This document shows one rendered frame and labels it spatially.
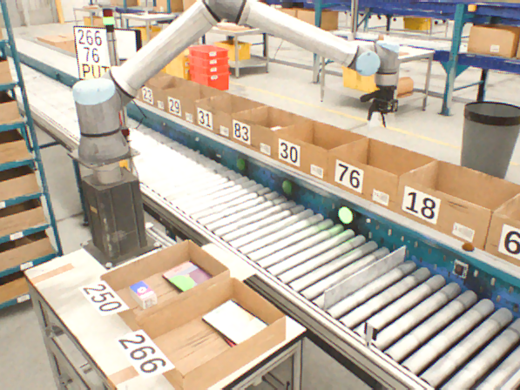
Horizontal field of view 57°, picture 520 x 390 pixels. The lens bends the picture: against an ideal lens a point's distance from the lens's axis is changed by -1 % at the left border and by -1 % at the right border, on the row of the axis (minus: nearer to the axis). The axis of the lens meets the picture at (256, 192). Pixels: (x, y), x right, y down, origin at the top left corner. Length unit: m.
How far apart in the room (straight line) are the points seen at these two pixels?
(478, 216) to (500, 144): 2.80
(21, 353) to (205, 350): 1.55
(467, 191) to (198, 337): 1.29
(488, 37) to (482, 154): 2.23
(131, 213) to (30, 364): 1.16
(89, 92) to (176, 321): 0.86
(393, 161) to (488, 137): 2.29
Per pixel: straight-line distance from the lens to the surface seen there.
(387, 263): 1.96
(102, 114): 1.85
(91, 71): 2.94
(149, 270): 1.91
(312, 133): 2.73
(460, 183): 2.24
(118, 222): 2.00
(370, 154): 2.48
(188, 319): 1.69
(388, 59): 2.02
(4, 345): 3.04
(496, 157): 4.71
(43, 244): 3.02
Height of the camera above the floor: 1.85
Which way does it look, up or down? 26 degrees down
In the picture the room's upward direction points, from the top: 1 degrees counter-clockwise
